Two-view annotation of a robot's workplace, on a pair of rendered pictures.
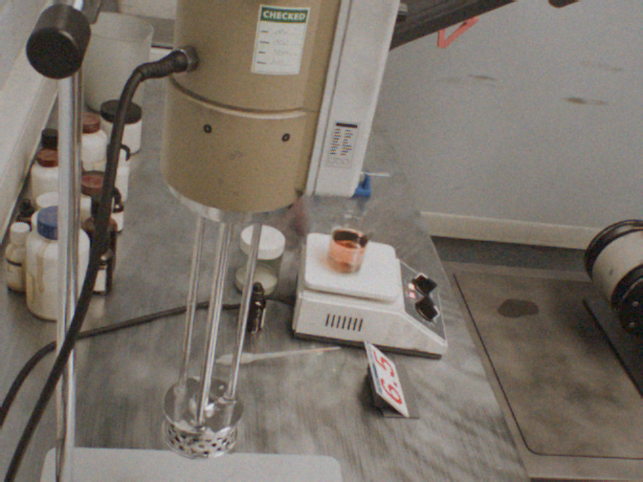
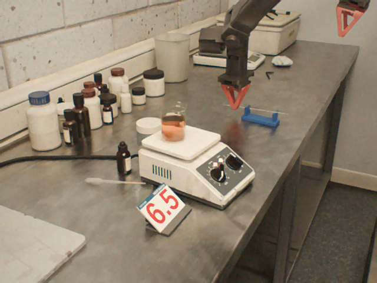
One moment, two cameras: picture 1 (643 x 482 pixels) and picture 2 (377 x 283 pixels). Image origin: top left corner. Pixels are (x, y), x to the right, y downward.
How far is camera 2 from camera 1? 0.67 m
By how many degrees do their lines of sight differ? 35
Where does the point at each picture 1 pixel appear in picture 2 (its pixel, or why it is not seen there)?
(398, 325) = (191, 178)
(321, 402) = (118, 211)
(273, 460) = (50, 227)
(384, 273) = (195, 145)
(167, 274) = (111, 142)
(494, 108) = not seen: outside the picture
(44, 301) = (31, 138)
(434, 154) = not seen: outside the picture
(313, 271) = (152, 137)
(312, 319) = (145, 167)
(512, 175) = not seen: outside the picture
